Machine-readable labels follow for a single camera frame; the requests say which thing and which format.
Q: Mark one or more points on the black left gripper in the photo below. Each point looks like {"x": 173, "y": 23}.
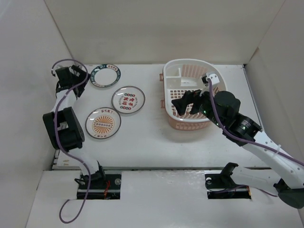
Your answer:
{"x": 81, "y": 76}

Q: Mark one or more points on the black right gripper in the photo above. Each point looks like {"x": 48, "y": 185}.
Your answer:
{"x": 188, "y": 98}

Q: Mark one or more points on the green rimmed white plate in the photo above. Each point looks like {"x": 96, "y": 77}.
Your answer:
{"x": 105, "y": 75}

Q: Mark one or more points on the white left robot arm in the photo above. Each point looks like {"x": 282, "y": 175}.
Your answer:
{"x": 63, "y": 127}

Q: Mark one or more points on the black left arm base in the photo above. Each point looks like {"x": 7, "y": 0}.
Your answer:
{"x": 108, "y": 189}

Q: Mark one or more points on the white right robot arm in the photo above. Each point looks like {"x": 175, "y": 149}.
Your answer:
{"x": 284, "y": 179}

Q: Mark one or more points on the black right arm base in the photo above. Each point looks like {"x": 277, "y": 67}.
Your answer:
{"x": 223, "y": 188}

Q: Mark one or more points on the white pink dish rack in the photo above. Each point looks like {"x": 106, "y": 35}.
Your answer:
{"x": 184, "y": 82}

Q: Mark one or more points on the orange sunburst white plate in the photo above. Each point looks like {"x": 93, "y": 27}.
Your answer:
{"x": 103, "y": 123}

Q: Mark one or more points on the red lettered white plate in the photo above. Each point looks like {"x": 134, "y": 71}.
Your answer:
{"x": 128, "y": 99}

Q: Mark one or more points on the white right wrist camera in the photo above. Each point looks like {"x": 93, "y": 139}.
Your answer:
{"x": 212, "y": 76}

